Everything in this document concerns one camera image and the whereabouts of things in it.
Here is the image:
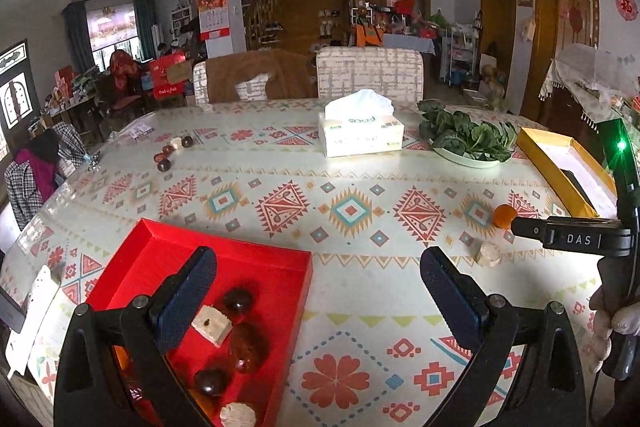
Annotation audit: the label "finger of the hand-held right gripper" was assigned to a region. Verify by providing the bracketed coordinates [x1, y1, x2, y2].
[509, 216, 546, 249]

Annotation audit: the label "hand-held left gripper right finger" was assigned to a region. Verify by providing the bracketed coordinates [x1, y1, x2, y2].
[420, 246, 588, 427]

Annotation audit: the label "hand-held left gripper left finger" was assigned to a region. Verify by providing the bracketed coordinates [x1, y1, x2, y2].
[52, 246, 218, 427]

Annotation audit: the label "orange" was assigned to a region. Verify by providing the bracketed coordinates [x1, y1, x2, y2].
[492, 203, 518, 229]

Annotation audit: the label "white foam block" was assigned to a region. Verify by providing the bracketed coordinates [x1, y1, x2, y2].
[191, 304, 234, 348]

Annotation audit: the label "dark chestnut top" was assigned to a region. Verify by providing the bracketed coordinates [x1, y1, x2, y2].
[222, 288, 252, 323]

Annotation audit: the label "red tray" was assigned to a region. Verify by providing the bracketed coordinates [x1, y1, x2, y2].
[85, 218, 314, 427]

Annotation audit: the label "round white foam piece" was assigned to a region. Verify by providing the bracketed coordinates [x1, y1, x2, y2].
[219, 401, 257, 427]

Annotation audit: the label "person's right hand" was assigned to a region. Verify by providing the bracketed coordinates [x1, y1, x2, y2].
[589, 289, 640, 373]

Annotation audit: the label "yellow box lid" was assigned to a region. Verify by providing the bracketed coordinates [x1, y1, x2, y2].
[516, 127, 618, 219]

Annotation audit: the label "white plate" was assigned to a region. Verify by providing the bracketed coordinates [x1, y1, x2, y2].
[430, 146, 513, 168]

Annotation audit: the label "green leafy vegetables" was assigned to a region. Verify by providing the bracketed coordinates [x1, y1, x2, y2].
[417, 99, 520, 162]

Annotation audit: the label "white card table edge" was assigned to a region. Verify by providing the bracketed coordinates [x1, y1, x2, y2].
[5, 264, 63, 375]

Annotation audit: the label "white lace cloth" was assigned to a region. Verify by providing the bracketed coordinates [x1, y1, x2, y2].
[539, 44, 640, 128]

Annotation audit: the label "white shelf cart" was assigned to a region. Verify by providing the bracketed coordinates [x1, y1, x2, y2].
[440, 24, 483, 88]

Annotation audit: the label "tissue box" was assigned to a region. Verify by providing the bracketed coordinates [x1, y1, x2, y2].
[318, 89, 405, 158]

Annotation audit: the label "plaid jacket with pink scarf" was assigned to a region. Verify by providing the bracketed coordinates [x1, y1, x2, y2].
[4, 129, 88, 230]

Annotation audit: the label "wooden door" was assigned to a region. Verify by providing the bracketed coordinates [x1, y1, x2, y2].
[480, 0, 517, 108]

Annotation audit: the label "red gift box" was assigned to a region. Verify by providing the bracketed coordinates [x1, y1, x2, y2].
[148, 54, 193, 100]

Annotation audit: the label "red patterned cloth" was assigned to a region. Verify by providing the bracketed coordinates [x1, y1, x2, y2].
[107, 49, 143, 100]

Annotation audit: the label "brown jacket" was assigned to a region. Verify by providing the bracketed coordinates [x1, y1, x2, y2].
[205, 49, 319, 104]

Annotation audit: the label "dark door with arched panes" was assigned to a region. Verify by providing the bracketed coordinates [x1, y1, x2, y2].
[0, 38, 43, 142]

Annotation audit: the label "teal curtain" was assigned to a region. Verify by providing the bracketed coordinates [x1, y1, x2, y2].
[132, 0, 157, 62]
[62, 2, 92, 75]

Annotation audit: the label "window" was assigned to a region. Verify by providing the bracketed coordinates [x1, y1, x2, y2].
[86, 4, 141, 62]

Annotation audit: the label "wooden door frame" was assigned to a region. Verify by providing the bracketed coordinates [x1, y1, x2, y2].
[532, 0, 600, 128]

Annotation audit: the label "red round wall decoration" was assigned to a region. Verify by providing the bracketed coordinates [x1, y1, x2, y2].
[614, 0, 640, 22]

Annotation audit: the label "red wall calendar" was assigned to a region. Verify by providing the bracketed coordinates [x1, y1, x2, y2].
[197, 0, 231, 40]

